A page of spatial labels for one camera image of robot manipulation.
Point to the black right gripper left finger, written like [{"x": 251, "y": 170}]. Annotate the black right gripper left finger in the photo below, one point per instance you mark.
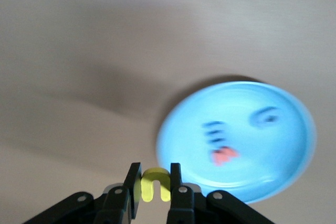
[{"x": 113, "y": 205}]

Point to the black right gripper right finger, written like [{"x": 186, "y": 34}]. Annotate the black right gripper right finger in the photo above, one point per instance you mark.
[{"x": 183, "y": 205}]

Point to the yellow foam letter u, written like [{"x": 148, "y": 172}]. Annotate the yellow foam letter u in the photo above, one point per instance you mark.
[{"x": 147, "y": 187}]

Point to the red foam letter w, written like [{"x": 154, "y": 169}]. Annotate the red foam letter w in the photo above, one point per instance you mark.
[{"x": 223, "y": 157}]

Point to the blue foam letter m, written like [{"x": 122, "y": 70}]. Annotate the blue foam letter m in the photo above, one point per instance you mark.
[{"x": 214, "y": 132}]

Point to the blue round plate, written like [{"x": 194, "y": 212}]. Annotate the blue round plate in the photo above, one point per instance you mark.
[{"x": 262, "y": 155}]

